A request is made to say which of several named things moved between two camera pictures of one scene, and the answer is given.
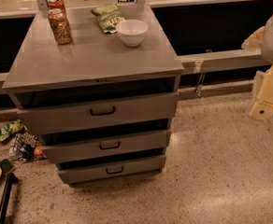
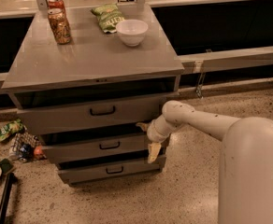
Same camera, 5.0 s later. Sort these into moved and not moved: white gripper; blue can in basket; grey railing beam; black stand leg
Moved: white gripper
Not moved: blue can in basket; grey railing beam; black stand leg
